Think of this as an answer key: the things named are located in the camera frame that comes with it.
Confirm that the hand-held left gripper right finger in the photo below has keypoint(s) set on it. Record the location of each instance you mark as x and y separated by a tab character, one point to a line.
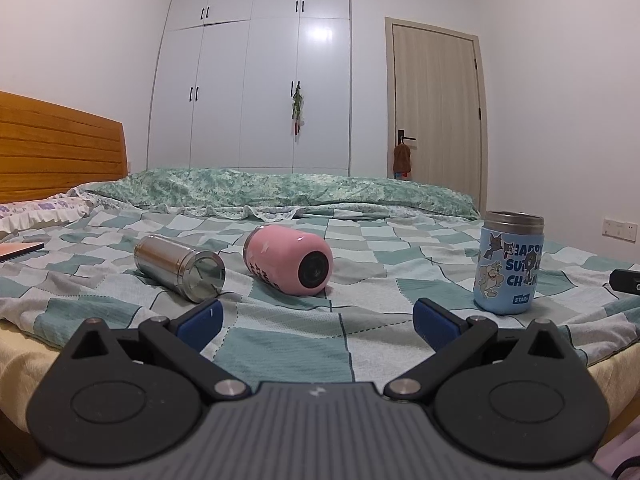
433	324

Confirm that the orange book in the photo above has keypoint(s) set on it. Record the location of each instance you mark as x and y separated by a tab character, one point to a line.
17	250

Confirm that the white wardrobe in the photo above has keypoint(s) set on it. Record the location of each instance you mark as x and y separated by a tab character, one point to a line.
225	85

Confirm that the green hanging ornament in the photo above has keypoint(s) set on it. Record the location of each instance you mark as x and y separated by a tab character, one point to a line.
297	105

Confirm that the beige mattress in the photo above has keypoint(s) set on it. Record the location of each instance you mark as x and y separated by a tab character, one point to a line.
30	360

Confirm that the green floral quilt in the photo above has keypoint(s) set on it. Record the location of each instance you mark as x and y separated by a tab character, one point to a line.
300	190

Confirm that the brown plush toy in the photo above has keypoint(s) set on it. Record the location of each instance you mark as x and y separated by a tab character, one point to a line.
401	160

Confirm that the light wooden door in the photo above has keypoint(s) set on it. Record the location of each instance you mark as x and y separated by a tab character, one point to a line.
435	110

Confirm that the blue cartoon print cup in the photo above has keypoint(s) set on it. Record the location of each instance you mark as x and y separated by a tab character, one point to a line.
507	270

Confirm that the white wall socket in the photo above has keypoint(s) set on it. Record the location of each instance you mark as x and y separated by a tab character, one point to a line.
620	228

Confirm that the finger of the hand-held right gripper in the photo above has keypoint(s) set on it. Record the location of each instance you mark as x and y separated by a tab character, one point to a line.
626	281

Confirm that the purple floral pillow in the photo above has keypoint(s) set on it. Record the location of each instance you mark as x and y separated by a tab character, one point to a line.
40	210

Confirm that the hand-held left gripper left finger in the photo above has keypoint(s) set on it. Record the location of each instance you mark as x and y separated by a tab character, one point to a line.
201	324

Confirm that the silver steel cup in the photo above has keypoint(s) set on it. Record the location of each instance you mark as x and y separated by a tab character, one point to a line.
167	260

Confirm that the green checkered bed sheet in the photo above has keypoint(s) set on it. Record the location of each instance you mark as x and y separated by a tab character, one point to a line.
360	320

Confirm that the wooden headboard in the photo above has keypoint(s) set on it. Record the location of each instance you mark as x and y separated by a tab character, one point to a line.
55	150

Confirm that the pink cup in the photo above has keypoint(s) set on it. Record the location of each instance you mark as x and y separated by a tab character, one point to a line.
272	252

